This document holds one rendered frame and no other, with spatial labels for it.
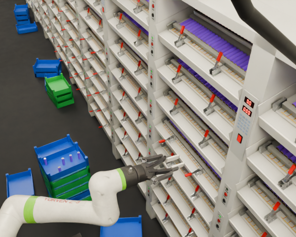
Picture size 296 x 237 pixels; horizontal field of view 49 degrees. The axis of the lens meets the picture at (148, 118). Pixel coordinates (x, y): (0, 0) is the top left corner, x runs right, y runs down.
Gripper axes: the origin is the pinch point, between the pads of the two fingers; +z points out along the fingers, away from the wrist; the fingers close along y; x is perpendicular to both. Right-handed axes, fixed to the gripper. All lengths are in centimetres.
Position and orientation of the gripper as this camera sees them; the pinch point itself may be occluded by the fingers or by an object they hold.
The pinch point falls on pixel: (175, 162)
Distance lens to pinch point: 147.7
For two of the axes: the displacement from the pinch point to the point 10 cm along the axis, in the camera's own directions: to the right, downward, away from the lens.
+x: -1.8, 6.7, 7.2
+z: 8.9, -2.1, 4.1
